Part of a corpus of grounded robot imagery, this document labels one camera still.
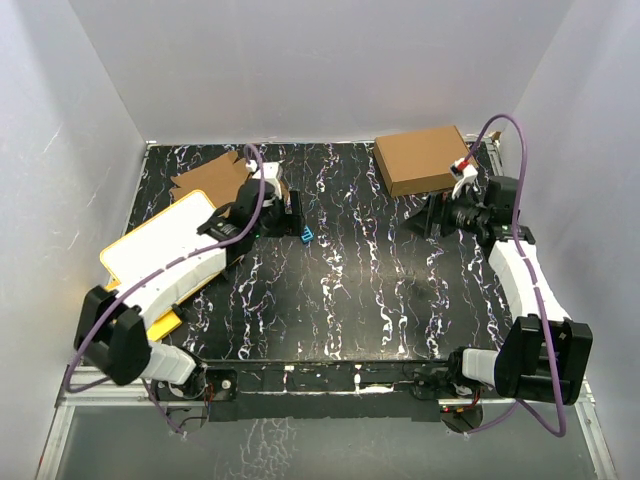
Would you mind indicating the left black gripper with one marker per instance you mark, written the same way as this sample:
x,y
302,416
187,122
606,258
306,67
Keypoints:
x,y
293,223

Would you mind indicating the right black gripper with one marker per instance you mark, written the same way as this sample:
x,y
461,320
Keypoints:
x,y
437,208

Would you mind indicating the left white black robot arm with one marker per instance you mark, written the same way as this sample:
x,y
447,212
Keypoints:
x,y
121,349

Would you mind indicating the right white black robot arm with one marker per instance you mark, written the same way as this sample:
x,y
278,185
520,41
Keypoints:
x,y
545,354

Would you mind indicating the closed brown cardboard box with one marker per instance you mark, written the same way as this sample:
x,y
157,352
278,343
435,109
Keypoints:
x,y
419,162

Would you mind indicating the small blue plastic piece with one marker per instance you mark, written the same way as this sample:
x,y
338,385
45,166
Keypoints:
x,y
307,235

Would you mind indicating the white board yellow rim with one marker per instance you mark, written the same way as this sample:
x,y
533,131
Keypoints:
x,y
169,241

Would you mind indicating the yellow flat board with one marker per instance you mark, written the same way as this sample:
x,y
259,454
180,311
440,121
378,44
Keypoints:
x,y
154,304

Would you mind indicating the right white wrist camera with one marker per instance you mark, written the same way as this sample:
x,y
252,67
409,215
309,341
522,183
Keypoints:
x,y
465,174

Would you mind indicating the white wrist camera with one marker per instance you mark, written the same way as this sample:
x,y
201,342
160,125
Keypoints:
x,y
270,170
465,174

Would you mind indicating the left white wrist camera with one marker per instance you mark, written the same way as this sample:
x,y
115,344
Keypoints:
x,y
270,170

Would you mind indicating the aluminium frame rail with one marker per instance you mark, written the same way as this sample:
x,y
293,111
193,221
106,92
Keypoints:
x,y
95,393

